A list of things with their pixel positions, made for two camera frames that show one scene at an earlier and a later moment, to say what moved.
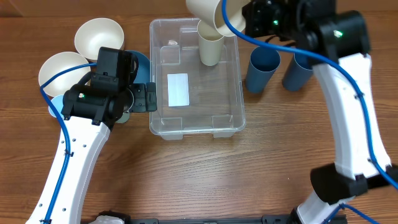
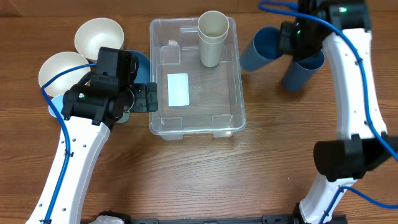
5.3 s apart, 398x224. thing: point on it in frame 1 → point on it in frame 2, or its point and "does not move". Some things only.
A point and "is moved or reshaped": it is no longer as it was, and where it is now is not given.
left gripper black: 142,103 does not move
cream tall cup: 211,44 does not move
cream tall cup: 236,14 → 212,27
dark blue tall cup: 263,61 is moved or reshaped
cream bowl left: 58,64 does not move
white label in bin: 178,89 does not move
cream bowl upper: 94,33 does not move
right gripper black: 251,28 → 284,30
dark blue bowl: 143,73 does not move
